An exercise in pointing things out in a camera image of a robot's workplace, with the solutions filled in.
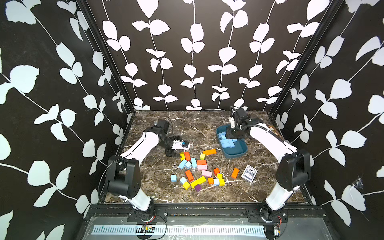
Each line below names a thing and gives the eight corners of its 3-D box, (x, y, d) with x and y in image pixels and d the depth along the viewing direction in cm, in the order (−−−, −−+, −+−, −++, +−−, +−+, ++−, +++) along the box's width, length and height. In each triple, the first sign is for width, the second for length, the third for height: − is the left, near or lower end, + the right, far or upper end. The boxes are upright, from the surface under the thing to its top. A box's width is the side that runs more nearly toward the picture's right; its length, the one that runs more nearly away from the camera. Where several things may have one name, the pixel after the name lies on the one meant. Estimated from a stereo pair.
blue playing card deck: (240, 176, 89) (241, 175, 87) (246, 165, 94) (247, 163, 92) (252, 183, 86) (253, 182, 85) (257, 171, 91) (258, 170, 90)
